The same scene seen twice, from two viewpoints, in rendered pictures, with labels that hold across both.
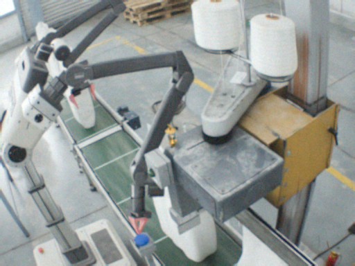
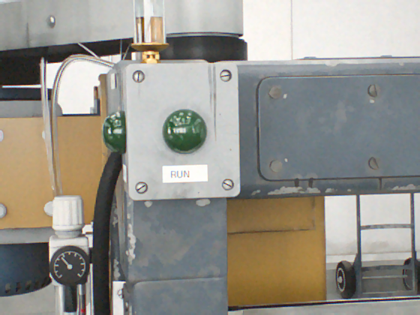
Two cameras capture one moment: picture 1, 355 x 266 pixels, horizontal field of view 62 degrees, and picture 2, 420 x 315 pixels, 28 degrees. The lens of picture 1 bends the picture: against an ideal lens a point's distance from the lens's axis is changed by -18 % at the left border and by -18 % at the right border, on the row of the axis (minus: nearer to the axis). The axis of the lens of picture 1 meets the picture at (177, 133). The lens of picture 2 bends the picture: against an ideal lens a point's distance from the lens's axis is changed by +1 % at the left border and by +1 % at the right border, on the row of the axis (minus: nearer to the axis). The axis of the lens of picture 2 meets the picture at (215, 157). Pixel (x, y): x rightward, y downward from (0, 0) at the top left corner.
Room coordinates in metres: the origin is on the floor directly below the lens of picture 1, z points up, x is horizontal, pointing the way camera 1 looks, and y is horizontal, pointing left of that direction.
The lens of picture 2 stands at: (0.60, 0.62, 1.30)
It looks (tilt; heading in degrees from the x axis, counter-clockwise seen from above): 3 degrees down; 287
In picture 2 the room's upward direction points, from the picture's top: 1 degrees counter-clockwise
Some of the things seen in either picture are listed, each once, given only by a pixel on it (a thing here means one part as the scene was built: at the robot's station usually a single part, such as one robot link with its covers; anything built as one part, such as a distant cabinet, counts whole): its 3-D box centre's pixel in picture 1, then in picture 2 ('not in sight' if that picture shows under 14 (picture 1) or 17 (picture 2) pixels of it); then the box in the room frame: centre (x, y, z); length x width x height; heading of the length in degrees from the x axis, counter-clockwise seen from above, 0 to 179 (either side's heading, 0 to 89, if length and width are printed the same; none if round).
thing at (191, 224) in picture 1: (185, 221); not in sight; (0.83, 0.02, 0.98); 0.09 x 0.05 x 0.05; 117
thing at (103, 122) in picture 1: (66, 93); not in sight; (3.35, 1.13, 0.34); 2.21 x 0.39 x 0.09; 27
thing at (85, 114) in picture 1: (75, 82); not in sight; (2.70, 0.81, 0.74); 0.47 x 0.22 x 0.72; 25
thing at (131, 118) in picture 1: (125, 116); not in sight; (2.62, 0.42, 0.35); 0.30 x 0.15 x 0.15; 27
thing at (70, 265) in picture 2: not in sight; (69, 265); (0.97, -0.10, 1.16); 0.04 x 0.02 x 0.04; 27
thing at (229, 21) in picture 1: (218, 22); not in sight; (1.10, -0.19, 1.61); 0.17 x 0.17 x 0.17
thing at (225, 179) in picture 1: (223, 183); (286, 205); (0.76, -0.11, 1.21); 0.30 x 0.25 x 0.30; 27
